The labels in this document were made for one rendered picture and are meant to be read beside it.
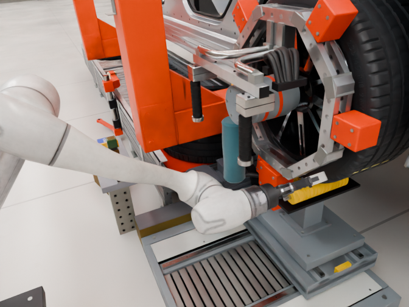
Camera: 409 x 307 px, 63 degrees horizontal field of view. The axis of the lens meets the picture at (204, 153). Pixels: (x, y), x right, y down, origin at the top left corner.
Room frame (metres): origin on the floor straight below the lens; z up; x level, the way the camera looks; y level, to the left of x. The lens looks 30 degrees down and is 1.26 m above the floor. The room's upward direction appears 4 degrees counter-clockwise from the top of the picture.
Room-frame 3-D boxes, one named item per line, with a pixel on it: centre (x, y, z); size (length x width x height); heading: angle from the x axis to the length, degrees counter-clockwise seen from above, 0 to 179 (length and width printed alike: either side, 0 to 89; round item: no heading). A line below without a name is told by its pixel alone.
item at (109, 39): (3.31, 0.64, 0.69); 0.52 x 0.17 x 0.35; 112
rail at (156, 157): (2.58, 0.66, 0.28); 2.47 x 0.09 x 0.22; 22
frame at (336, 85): (1.05, -0.27, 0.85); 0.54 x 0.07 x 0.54; 22
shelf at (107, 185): (1.38, 0.45, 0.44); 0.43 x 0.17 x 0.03; 22
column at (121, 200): (1.41, 0.46, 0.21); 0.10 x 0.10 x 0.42; 22
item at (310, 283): (1.11, -0.42, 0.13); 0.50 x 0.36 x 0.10; 22
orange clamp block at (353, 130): (0.76, -0.39, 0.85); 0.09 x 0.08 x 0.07; 22
